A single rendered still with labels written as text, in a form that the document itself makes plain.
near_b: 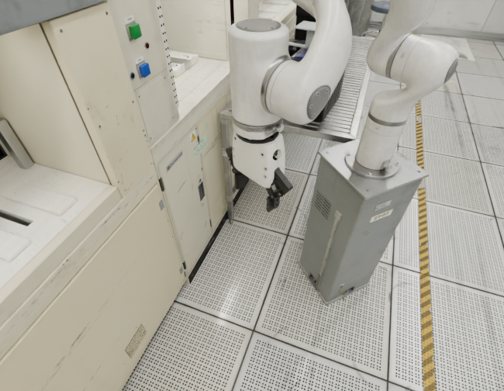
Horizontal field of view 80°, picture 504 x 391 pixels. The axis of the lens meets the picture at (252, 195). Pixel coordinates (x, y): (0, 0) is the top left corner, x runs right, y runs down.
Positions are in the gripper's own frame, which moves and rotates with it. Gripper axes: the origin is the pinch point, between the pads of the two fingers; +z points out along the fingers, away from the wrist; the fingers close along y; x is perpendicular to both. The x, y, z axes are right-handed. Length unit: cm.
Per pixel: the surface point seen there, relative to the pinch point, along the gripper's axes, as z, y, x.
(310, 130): 25, 28, -61
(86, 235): 20.5, 35.5, 28.5
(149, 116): 5, 51, -4
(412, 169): 25, -12, -66
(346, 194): 31, 0, -46
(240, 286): 101, 29, -19
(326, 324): 101, -14, -34
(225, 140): 39, 64, -44
